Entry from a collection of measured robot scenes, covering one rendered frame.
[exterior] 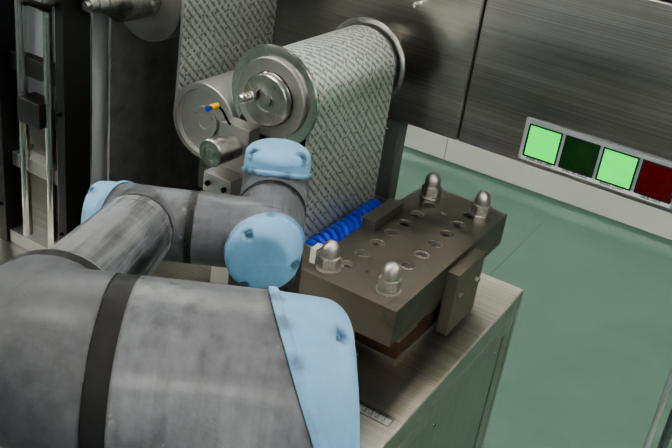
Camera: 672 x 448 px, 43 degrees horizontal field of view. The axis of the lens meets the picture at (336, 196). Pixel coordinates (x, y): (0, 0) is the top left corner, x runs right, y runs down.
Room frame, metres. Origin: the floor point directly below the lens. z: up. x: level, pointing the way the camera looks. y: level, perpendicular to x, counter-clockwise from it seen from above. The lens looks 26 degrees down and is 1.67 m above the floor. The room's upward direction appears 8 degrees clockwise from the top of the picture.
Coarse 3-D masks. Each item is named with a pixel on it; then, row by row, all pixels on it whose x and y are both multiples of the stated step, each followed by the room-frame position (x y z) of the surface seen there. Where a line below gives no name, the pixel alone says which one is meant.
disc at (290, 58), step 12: (252, 48) 1.15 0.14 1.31; (264, 48) 1.14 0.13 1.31; (276, 48) 1.13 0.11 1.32; (240, 60) 1.16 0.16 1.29; (252, 60) 1.15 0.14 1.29; (288, 60) 1.12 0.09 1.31; (300, 60) 1.11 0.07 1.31; (240, 72) 1.16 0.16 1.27; (300, 72) 1.11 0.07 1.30; (312, 84) 1.10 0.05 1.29; (312, 96) 1.10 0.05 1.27; (240, 108) 1.15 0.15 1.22; (312, 108) 1.10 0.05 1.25; (312, 120) 1.10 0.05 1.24; (300, 132) 1.10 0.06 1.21
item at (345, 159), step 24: (360, 120) 1.23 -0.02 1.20; (384, 120) 1.30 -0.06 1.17; (312, 144) 1.11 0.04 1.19; (336, 144) 1.17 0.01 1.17; (360, 144) 1.24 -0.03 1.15; (312, 168) 1.12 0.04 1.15; (336, 168) 1.18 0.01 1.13; (360, 168) 1.25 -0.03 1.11; (312, 192) 1.13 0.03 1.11; (336, 192) 1.19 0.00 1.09; (360, 192) 1.26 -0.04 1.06; (312, 216) 1.14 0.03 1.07; (336, 216) 1.20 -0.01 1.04
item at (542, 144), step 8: (536, 128) 1.27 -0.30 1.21; (528, 136) 1.28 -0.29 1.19; (536, 136) 1.27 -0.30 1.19; (544, 136) 1.26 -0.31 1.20; (552, 136) 1.26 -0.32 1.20; (560, 136) 1.25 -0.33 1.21; (528, 144) 1.28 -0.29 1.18; (536, 144) 1.27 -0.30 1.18; (544, 144) 1.26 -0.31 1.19; (552, 144) 1.26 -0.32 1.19; (528, 152) 1.27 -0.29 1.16; (536, 152) 1.27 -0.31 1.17; (544, 152) 1.26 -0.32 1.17; (552, 152) 1.26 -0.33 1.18; (544, 160) 1.26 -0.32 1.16; (552, 160) 1.25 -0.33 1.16
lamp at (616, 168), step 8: (608, 152) 1.22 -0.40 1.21; (616, 152) 1.21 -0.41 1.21; (608, 160) 1.21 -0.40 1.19; (616, 160) 1.21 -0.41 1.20; (624, 160) 1.20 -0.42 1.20; (632, 160) 1.20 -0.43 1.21; (600, 168) 1.22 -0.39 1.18; (608, 168) 1.21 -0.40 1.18; (616, 168) 1.21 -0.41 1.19; (624, 168) 1.20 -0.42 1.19; (632, 168) 1.20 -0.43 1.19; (600, 176) 1.22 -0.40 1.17; (608, 176) 1.21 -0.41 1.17; (616, 176) 1.21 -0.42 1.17; (624, 176) 1.20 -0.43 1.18; (632, 176) 1.19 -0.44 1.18; (616, 184) 1.20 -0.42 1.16; (624, 184) 1.20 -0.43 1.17
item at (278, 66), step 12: (264, 60) 1.13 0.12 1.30; (276, 60) 1.12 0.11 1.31; (252, 72) 1.14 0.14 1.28; (276, 72) 1.12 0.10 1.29; (288, 72) 1.11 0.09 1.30; (240, 84) 1.15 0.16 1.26; (288, 84) 1.11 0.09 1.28; (300, 84) 1.10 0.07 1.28; (300, 96) 1.10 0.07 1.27; (300, 108) 1.10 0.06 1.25; (252, 120) 1.13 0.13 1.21; (288, 120) 1.11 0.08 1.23; (300, 120) 1.10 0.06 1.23; (264, 132) 1.12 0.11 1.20; (276, 132) 1.11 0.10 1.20; (288, 132) 1.10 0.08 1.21
